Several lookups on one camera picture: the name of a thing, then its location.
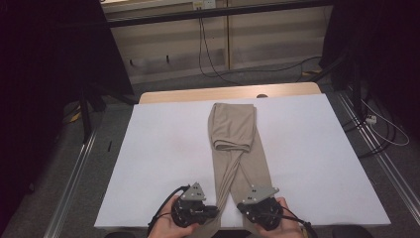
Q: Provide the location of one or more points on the white board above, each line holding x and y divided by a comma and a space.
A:
158, 158

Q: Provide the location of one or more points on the black stand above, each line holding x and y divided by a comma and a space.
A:
85, 115
355, 89

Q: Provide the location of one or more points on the small black stick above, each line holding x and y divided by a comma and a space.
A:
109, 146

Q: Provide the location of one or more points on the beige cabinet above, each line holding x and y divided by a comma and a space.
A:
274, 39

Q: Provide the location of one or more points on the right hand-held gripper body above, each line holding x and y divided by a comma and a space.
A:
264, 213

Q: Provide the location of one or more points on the white wall socket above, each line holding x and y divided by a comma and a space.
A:
204, 4

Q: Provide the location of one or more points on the person's left hand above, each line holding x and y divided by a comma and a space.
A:
168, 229

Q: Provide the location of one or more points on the wooden table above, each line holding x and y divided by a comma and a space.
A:
214, 92

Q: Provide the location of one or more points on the black curtain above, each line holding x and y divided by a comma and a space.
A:
39, 82
383, 49

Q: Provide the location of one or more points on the black horizontal bar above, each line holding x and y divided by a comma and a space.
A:
214, 13

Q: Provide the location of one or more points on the beige pants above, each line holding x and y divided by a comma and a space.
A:
234, 125

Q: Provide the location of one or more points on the person's right hand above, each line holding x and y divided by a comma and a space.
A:
287, 229

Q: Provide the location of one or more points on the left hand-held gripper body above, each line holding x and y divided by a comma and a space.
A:
188, 211

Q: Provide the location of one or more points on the white power adapter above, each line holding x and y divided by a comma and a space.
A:
371, 119

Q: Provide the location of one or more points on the aluminium floor rail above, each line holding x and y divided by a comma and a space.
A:
71, 185
379, 155

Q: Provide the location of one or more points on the yellow tape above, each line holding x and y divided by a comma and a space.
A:
312, 72
76, 116

